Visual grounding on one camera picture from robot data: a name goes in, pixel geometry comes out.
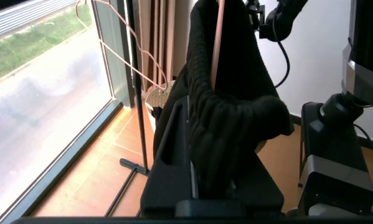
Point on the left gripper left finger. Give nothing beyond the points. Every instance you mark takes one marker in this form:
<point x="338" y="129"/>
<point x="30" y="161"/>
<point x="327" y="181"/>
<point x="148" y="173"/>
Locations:
<point x="170" y="180"/>

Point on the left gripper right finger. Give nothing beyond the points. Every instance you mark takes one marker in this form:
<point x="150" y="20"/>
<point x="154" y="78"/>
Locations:
<point x="261" y="186"/>

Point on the black shorts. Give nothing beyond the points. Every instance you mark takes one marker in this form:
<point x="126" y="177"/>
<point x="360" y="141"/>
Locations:
<point x="229" y="124"/>

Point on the pink clothes hanger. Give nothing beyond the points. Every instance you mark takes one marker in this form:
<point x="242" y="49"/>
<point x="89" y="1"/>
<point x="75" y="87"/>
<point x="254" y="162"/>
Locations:
<point x="217" y="46"/>
<point x="133" y="34"/>

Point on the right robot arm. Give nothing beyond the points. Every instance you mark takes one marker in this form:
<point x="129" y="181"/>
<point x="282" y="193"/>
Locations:
<point x="366" y="31"/>

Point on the black clothes rack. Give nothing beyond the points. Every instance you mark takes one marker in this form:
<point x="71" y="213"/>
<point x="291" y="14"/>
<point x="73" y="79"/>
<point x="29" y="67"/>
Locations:
<point x="139" y="109"/>

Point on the white laundry basket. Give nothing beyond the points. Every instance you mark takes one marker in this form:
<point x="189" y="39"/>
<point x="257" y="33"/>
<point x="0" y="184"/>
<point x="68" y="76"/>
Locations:
<point x="158" y="96"/>

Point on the beige curtain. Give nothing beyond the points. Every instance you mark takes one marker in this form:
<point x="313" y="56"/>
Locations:
<point x="161" y="37"/>

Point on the window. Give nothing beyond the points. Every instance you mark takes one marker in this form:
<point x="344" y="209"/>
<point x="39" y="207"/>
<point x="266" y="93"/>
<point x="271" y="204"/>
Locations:
<point x="49" y="93"/>

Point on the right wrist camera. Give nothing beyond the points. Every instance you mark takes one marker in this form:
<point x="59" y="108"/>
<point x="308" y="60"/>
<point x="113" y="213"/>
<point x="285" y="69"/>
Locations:
<point x="282" y="25"/>

